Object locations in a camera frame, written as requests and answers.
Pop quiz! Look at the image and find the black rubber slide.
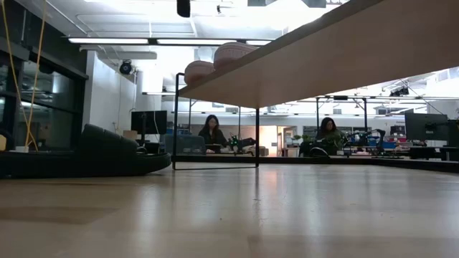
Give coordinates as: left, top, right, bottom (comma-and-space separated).
0, 123, 172, 179

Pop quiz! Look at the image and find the person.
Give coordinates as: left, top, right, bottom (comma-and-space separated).
198, 114, 230, 154
308, 117, 346, 158

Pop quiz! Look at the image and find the black computer monitor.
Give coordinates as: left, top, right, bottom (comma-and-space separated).
131, 110, 169, 146
404, 113, 450, 143

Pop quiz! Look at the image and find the ceiling light strip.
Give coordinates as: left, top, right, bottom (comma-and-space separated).
67, 37, 150, 46
156, 38, 237, 47

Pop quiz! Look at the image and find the black aluminium table frame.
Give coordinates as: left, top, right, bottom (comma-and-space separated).
171, 153, 459, 175

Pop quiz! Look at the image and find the round black ceiling camera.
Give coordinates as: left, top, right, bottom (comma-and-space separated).
119, 59, 134, 76

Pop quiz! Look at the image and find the black overhead camera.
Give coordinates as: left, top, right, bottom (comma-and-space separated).
176, 0, 191, 18

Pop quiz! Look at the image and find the yellow cable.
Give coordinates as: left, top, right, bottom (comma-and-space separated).
0, 0, 48, 153

